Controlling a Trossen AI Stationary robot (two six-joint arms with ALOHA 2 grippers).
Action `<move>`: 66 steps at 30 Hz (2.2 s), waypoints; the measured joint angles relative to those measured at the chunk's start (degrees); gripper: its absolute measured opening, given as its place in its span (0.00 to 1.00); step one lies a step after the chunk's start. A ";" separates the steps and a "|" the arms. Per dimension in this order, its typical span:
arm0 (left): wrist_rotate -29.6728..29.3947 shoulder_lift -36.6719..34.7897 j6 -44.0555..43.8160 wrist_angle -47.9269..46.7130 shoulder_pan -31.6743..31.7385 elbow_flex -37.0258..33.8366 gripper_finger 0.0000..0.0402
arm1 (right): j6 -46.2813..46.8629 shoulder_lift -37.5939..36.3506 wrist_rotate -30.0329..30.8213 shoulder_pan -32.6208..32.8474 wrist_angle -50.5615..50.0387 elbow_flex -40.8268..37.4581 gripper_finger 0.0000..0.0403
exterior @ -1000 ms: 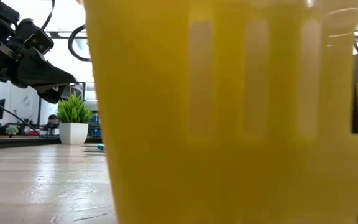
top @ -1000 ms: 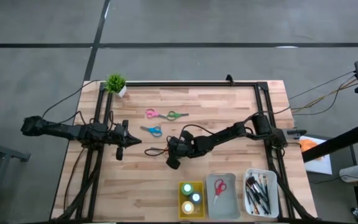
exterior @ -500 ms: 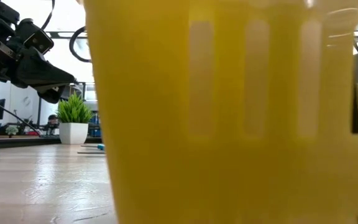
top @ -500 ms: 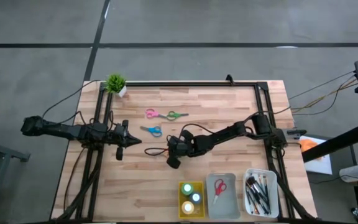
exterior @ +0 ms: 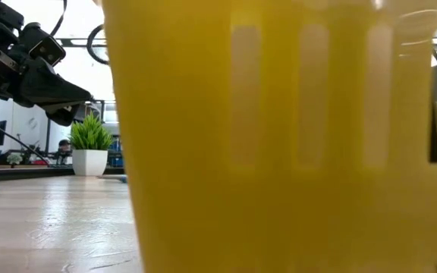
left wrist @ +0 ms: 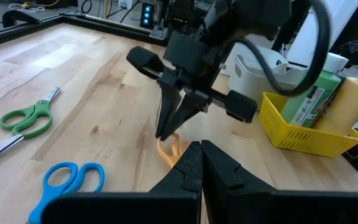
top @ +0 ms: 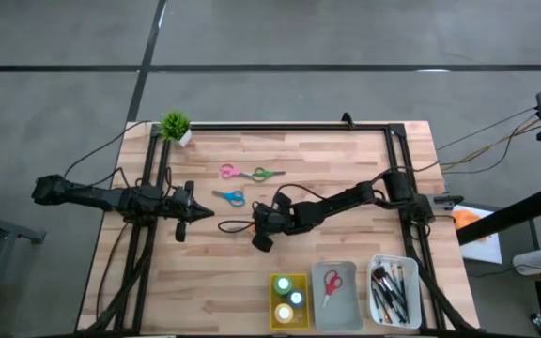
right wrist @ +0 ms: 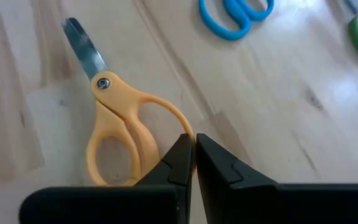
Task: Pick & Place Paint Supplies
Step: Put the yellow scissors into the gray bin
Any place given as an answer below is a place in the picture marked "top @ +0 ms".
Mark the white paper roll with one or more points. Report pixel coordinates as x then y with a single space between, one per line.
531 262

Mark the black aluminium rig frame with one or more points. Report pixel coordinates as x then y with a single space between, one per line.
275 127

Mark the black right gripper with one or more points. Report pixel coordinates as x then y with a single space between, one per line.
282 220

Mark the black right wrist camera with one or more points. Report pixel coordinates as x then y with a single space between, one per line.
262 242

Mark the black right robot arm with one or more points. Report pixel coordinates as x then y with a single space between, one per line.
345 199

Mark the dark teal paint bottle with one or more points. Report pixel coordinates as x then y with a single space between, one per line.
296 298

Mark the black caster wheel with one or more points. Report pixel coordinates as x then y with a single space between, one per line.
539 323

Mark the black arched frame bracket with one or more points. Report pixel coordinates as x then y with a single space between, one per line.
347 119

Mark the white sheet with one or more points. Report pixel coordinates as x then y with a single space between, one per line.
484 249

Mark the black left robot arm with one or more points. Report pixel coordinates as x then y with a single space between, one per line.
92 197

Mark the black beam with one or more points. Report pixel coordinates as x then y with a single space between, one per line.
510 216

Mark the grey metal stand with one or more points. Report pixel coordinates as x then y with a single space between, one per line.
7 225

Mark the orange object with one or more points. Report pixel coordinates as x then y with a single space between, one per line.
465 219

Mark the yellow paint bottle white cap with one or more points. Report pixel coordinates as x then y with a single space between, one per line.
283 313

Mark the green paint bottle white cap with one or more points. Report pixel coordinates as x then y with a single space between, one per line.
283 285

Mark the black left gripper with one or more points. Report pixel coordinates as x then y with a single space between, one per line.
179 209

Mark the black brush fluffy grey head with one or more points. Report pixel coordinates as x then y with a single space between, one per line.
378 273

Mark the white plastic bin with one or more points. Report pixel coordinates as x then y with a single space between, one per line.
415 281
350 310

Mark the yellow plastic slotted basket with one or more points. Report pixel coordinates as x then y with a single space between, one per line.
298 324

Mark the green plant white pot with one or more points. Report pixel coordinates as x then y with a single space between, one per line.
175 126

